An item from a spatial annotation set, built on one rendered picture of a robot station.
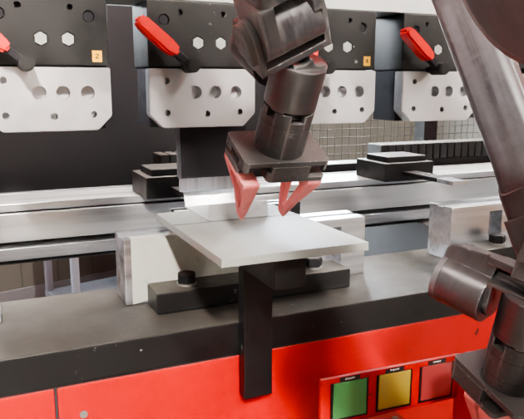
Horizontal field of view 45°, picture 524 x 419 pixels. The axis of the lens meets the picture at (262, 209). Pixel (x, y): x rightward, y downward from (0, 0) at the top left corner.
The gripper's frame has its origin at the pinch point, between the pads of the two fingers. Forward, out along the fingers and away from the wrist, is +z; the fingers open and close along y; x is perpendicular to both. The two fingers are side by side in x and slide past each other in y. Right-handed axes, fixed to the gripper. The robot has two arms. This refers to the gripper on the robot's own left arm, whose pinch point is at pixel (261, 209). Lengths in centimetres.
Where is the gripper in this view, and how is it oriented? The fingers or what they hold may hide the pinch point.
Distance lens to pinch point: 76.2
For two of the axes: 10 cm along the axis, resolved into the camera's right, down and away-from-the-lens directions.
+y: -9.1, 0.7, -4.0
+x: 3.5, 6.3, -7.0
